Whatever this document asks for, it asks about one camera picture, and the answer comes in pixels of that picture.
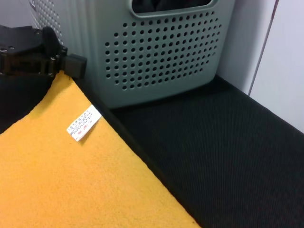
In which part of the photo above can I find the grey perforated storage box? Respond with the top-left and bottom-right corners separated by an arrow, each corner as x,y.
29,0 -> 236,109

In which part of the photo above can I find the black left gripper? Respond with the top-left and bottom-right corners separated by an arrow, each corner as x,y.
0,24 -> 88,80

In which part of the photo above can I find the yellow and grey towel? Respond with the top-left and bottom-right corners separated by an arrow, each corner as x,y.
0,70 -> 203,228

